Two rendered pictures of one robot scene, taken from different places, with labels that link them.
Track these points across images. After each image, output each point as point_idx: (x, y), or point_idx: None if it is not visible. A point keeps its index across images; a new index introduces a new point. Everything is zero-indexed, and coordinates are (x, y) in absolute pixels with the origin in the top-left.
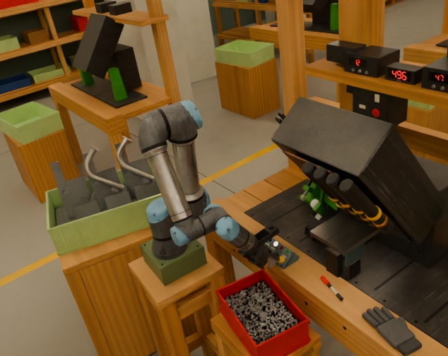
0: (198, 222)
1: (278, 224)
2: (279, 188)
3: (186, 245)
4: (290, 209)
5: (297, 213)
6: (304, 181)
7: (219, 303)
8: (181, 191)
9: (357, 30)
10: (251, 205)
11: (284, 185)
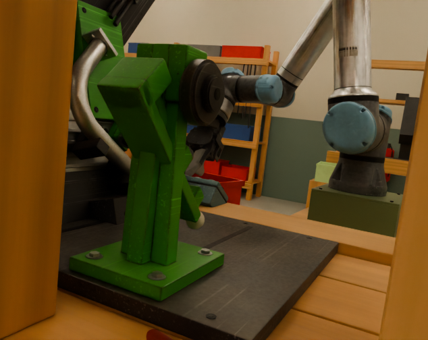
0: None
1: (227, 224)
2: (345, 326)
3: (333, 183)
4: (223, 243)
5: (196, 236)
6: (246, 322)
7: None
8: (296, 44)
9: None
10: (353, 270)
11: (339, 336)
